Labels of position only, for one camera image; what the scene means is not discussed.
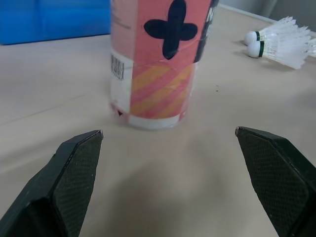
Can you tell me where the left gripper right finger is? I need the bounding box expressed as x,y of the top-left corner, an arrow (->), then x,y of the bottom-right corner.
235,126 -> 316,237

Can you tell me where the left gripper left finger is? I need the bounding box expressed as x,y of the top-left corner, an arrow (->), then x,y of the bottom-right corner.
0,129 -> 104,237

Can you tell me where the blue box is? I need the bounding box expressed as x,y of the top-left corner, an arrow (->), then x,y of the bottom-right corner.
0,0 -> 112,45

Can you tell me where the pink patterned shuttlecock tube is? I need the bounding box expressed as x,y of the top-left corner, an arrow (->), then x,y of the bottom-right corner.
109,0 -> 218,131

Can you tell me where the white feather shuttlecock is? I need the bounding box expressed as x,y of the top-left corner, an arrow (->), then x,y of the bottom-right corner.
247,29 -> 312,70
244,16 -> 311,46

